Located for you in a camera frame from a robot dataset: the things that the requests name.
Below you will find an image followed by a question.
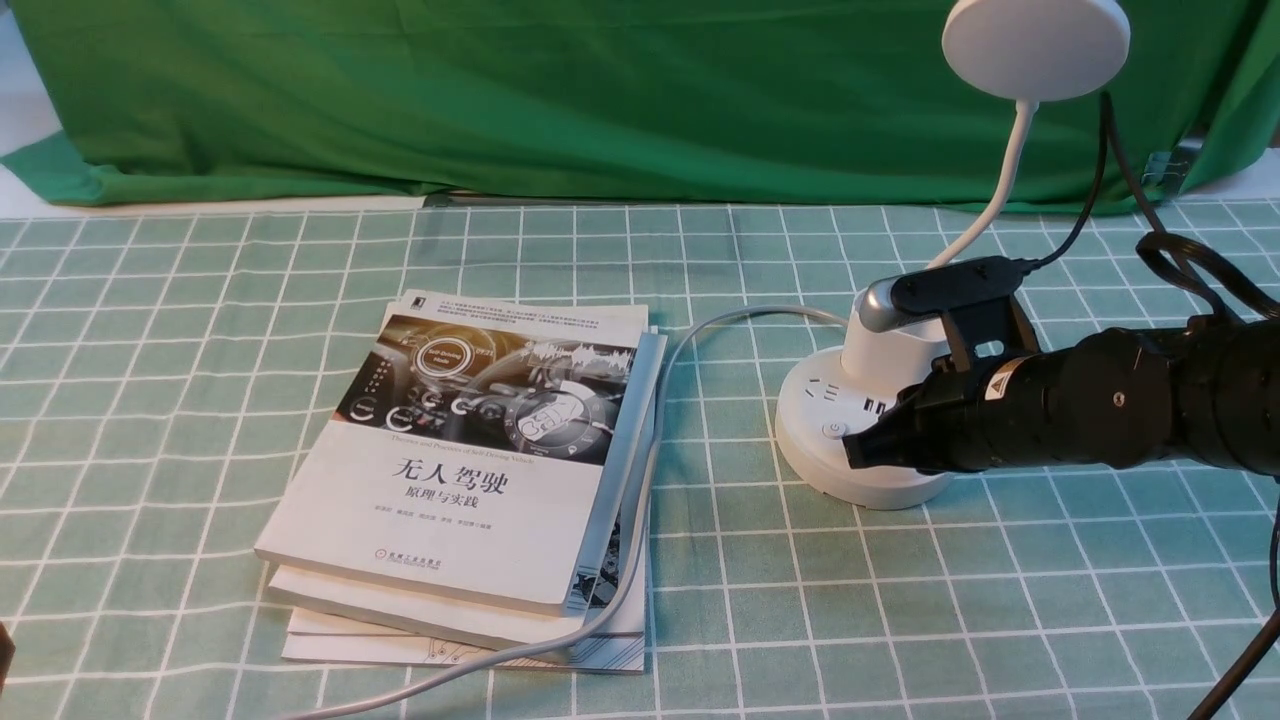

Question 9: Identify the green checkered tablecloth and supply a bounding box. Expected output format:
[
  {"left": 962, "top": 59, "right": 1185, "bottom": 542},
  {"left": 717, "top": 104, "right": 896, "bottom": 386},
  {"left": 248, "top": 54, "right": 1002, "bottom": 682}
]
[{"left": 1, "top": 208, "right": 1277, "bottom": 719}]

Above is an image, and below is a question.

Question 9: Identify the green backdrop cloth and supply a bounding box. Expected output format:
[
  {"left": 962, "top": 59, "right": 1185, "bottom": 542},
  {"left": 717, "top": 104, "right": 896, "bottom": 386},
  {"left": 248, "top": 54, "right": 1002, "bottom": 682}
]
[{"left": 0, "top": 0, "right": 1280, "bottom": 215}]

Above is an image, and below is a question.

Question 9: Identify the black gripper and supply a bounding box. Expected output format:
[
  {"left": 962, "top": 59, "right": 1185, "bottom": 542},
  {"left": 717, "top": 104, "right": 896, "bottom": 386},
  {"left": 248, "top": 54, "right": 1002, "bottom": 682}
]
[{"left": 842, "top": 328, "right": 1175, "bottom": 473}]

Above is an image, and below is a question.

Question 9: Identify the middle white book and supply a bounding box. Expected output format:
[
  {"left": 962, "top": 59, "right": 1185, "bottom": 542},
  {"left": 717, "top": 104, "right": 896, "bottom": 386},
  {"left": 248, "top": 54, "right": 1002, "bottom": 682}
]
[{"left": 268, "top": 332, "right": 666, "bottom": 650}]

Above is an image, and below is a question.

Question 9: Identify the black camera cable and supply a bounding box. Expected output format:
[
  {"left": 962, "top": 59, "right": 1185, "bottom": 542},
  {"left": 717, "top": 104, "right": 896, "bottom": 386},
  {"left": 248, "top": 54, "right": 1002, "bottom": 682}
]
[{"left": 1010, "top": 90, "right": 1280, "bottom": 720}]

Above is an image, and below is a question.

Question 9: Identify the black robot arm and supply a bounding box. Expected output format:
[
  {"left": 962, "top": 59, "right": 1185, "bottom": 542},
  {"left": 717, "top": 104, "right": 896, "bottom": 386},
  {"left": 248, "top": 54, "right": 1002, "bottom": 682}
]
[{"left": 844, "top": 320, "right": 1279, "bottom": 477}]

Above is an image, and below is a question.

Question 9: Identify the metal binder clip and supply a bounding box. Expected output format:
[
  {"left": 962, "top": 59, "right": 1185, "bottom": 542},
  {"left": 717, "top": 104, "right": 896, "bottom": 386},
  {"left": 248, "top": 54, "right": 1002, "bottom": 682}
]
[{"left": 1140, "top": 146, "right": 1201, "bottom": 195}]

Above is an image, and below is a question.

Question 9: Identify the top white autonomous driving book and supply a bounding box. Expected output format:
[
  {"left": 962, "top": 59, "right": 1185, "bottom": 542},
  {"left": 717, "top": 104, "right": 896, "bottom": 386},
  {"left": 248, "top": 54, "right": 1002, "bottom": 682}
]
[{"left": 253, "top": 291, "right": 653, "bottom": 616}]

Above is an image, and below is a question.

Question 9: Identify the white lamp power cable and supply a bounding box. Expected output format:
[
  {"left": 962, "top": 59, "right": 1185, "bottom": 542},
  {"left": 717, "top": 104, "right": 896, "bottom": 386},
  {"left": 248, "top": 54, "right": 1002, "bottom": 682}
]
[{"left": 270, "top": 306, "right": 851, "bottom": 720}]

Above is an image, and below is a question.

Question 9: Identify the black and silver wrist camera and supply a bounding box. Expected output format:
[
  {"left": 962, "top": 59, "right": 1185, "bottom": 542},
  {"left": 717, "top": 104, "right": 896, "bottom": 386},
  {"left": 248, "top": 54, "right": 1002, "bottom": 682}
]
[{"left": 855, "top": 255, "right": 1041, "bottom": 372}]

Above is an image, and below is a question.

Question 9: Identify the bottom white book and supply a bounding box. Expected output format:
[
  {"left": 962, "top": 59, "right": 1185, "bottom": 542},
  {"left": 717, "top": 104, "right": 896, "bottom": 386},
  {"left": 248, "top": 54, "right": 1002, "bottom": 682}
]
[{"left": 282, "top": 543, "right": 648, "bottom": 674}]

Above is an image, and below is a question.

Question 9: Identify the white desk lamp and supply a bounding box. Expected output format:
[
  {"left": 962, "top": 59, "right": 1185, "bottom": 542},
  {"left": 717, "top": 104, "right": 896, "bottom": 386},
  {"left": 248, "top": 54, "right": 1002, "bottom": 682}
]
[{"left": 774, "top": 1, "right": 1132, "bottom": 510}]

